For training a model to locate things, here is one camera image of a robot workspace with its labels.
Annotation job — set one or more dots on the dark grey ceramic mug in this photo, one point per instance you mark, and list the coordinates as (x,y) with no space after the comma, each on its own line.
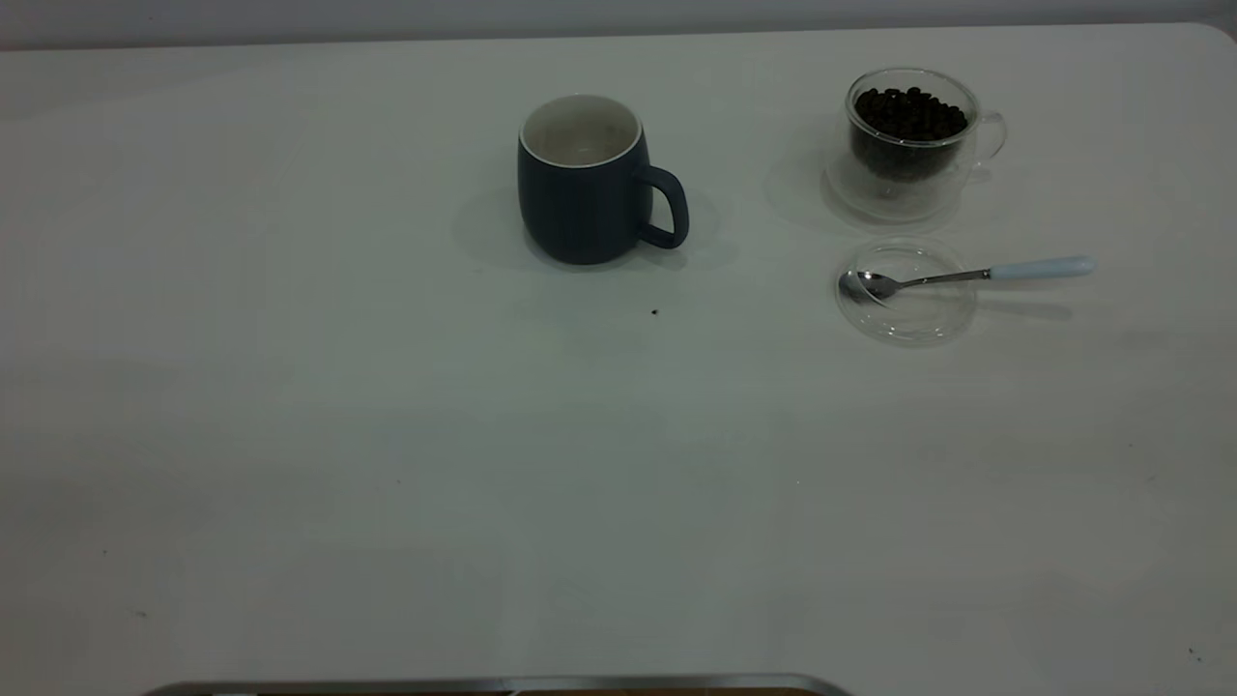
(580,217)

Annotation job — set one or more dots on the roasted coffee beans pile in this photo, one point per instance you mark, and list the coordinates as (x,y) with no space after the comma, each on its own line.
(908,116)

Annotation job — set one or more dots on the clear glass saucer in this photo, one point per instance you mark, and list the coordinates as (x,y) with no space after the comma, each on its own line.
(848,200)

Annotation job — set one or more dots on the small clear glass dish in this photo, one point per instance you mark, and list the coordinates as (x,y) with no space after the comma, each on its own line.
(918,321)

